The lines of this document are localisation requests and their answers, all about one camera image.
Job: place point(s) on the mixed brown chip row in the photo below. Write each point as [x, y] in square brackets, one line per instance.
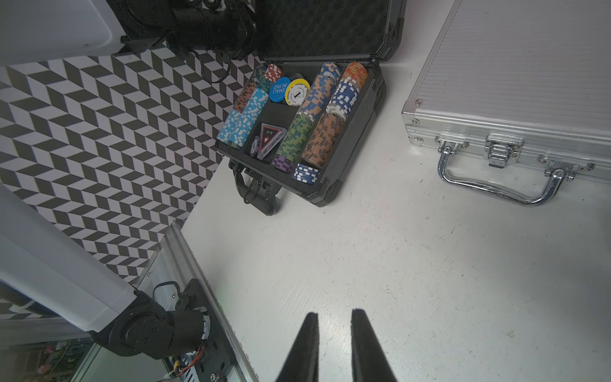
[264, 76]

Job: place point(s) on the chip row red blue brown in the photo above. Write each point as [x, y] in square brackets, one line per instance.
[331, 124]

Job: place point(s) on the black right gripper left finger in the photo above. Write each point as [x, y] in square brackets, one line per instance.
[301, 364]

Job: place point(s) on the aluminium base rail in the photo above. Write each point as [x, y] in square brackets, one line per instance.
[172, 313]

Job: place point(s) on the clear all-in triangle plaque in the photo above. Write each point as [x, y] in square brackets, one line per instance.
[269, 137]

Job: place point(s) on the large black poker case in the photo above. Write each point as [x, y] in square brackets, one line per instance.
[299, 37]

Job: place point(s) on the blue small blind button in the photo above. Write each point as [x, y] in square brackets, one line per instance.
[277, 93]

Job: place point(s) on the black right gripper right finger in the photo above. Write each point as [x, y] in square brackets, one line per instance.
[368, 358]

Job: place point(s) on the yellow 1 poker chip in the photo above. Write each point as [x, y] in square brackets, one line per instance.
[297, 92]

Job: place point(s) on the purple 500 poker chip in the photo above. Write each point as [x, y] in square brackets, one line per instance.
[255, 147]

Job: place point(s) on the chip row blue green purple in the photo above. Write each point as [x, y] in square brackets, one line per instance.
[306, 117]

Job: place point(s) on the small silver poker case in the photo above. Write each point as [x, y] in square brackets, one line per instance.
[518, 83]

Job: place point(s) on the teal white chip row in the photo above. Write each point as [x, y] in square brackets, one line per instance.
[235, 130]

